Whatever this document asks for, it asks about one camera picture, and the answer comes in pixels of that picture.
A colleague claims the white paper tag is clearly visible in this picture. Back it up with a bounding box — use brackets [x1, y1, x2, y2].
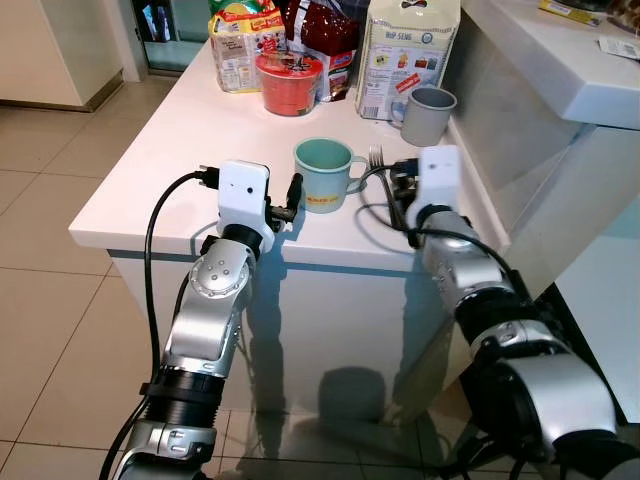
[598, 35, 640, 61]

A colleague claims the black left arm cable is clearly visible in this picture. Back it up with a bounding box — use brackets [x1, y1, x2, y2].
[98, 165, 221, 480]

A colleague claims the teal mug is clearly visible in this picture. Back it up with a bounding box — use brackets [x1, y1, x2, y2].
[293, 137, 369, 214]

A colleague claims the yellow snack bag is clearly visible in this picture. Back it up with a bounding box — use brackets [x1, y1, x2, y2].
[208, 0, 286, 94]

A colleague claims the high white counter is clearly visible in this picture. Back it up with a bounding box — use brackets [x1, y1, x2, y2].
[440, 0, 640, 421]

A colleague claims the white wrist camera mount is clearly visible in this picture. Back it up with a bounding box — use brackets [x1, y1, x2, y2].
[217, 160, 273, 251]
[418, 147, 461, 216]

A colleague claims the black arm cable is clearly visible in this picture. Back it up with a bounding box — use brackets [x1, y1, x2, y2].
[98, 165, 221, 480]
[355, 165, 521, 301]

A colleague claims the low white counter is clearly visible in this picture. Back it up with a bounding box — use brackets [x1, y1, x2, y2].
[68, 40, 511, 421]

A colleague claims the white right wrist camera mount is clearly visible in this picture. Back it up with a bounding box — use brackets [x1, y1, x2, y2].
[418, 147, 461, 216]

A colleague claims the yellow packet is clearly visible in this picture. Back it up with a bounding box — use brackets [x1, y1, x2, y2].
[540, 0, 606, 26]

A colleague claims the clear pastry bag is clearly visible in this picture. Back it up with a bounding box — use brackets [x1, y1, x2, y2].
[610, 0, 640, 31]

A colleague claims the silver fork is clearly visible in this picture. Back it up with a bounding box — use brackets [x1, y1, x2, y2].
[368, 146, 409, 236]

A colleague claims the red noodle cup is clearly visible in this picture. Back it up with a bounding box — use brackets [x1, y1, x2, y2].
[255, 50, 324, 117]

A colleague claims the grey mug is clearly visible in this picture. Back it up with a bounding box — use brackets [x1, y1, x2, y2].
[390, 86, 458, 148]

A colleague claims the beige cabinet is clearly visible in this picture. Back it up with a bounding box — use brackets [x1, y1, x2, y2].
[0, 0, 121, 111]

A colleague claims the white cracker bag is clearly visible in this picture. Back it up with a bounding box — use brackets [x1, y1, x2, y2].
[357, 0, 462, 123]

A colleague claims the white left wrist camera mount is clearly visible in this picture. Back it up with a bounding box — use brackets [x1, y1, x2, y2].
[217, 160, 273, 251]

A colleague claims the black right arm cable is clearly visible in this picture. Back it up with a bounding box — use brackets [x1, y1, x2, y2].
[355, 165, 521, 301]

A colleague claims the dark red snack bag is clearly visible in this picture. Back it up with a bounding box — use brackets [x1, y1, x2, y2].
[280, 0, 361, 101]

